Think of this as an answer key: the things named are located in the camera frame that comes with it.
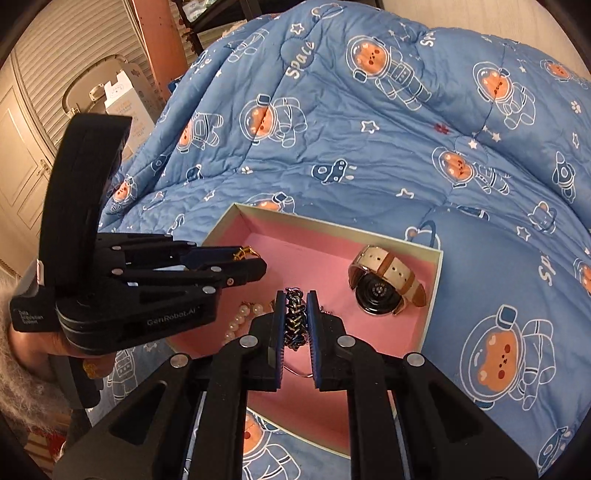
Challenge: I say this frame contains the white pearl bracelet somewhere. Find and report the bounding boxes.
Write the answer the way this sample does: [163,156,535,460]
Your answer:
[221,301,267,347]

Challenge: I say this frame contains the dark braided chain bracelet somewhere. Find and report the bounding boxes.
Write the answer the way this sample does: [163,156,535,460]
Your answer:
[281,287,312,352]

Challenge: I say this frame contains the beige strap wristwatch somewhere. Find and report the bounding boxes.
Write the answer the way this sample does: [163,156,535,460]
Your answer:
[348,245,428,316]

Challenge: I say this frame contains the thin silver bangle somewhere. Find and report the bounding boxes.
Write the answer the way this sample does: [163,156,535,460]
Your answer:
[283,363,312,379]

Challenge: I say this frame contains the left hand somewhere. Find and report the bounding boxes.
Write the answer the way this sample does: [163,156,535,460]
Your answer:
[8,326,116,382]

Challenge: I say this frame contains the white cardboard box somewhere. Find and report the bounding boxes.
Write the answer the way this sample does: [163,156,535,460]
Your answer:
[104,64,160,161]

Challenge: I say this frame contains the green box pink interior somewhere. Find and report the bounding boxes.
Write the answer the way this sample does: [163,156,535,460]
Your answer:
[168,204,443,457]

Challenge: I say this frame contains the pink curtain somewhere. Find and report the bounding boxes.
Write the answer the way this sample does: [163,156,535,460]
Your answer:
[132,0,188,101]

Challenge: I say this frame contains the black metal shelf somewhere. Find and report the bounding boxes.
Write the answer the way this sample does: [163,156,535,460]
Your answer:
[170,0,385,56]

